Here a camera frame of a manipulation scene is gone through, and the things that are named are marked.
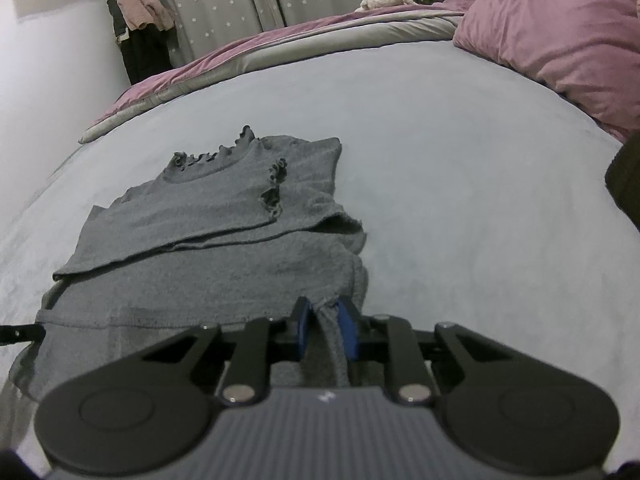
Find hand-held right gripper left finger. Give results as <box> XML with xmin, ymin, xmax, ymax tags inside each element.
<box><xmin>141</xmin><ymin>296</ymin><xmax>311</xmax><ymax>406</ymax></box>

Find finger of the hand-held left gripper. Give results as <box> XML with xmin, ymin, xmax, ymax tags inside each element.
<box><xmin>0</xmin><ymin>324</ymin><xmax>45</xmax><ymax>348</ymax></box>

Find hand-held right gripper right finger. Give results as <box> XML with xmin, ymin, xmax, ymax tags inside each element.
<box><xmin>336</xmin><ymin>296</ymin><xmax>501</xmax><ymax>407</ymax></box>

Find grey knit ruffled top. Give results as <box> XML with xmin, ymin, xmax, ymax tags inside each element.
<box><xmin>9</xmin><ymin>125</ymin><xmax>371</xmax><ymax>404</ymax></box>

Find black hanging clothes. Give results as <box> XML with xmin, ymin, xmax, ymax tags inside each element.
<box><xmin>106</xmin><ymin>0</ymin><xmax>180</xmax><ymax>86</ymax></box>

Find light grey bed sheet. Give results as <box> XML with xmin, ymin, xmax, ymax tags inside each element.
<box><xmin>0</xmin><ymin>37</ymin><xmax>640</xmax><ymax>466</ymax></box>

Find pink and grey duvet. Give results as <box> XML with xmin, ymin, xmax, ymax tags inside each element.
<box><xmin>79</xmin><ymin>2</ymin><xmax>469</xmax><ymax>145</ymax></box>

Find pink hanging garment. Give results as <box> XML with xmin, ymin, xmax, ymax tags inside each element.
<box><xmin>112</xmin><ymin>0</ymin><xmax>176</xmax><ymax>32</ymax></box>

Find large pink pillow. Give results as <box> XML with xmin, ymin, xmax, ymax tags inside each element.
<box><xmin>452</xmin><ymin>0</ymin><xmax>640</xmax><ymax>144</ymax></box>

